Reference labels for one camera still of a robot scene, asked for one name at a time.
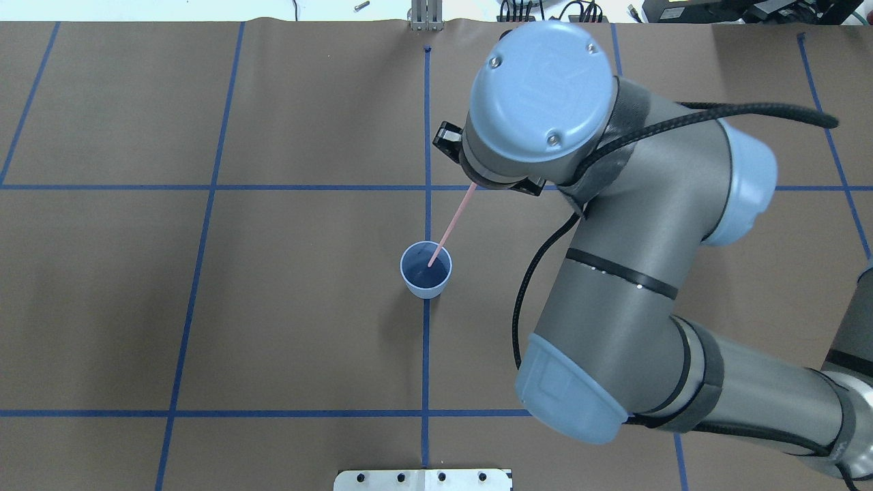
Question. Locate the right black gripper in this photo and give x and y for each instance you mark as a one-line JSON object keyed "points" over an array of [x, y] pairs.
{"points": [[474, 175]]}

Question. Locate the pink chopstick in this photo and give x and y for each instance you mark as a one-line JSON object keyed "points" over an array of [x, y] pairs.
{"points": [[452, 223]]}

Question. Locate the blue plastic cup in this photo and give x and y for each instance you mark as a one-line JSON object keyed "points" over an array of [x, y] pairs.
{"points": [[423, 278]]}

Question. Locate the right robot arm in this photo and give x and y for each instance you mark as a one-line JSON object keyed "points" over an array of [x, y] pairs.
{"points": [[651, 181]]}

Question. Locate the black power strip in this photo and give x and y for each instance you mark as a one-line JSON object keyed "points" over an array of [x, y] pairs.
{"points": [[573, 12]]}

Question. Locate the aluminium frame post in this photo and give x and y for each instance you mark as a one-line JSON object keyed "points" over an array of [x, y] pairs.
{"points": [[426, 15]]}

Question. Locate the white mast base plate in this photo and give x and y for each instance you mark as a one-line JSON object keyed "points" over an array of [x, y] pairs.
{"points": [[425, 479]]}

